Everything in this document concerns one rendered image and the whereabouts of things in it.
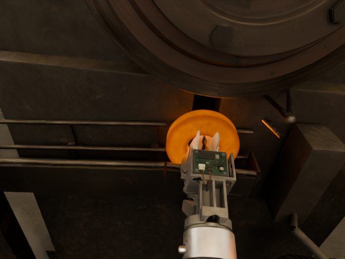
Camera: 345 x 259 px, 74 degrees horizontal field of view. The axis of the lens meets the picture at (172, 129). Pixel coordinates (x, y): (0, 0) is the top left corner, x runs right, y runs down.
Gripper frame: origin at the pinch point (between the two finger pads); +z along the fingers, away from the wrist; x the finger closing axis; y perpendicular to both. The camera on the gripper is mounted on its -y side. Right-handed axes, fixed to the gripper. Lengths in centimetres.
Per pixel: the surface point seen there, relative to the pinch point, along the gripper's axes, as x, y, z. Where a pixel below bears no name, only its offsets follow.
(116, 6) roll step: 16.2, 24.7, 0.2
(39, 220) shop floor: 66, -81, 4
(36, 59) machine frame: 37.2, 8.0, 9.9
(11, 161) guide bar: 41.1, -7.6, -6.4
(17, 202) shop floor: 82, -83, 13
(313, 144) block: -20.6, 4.5, -2.6
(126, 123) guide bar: 17.5, -2.4, 3.5
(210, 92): 1.2, 13.1, -1.1
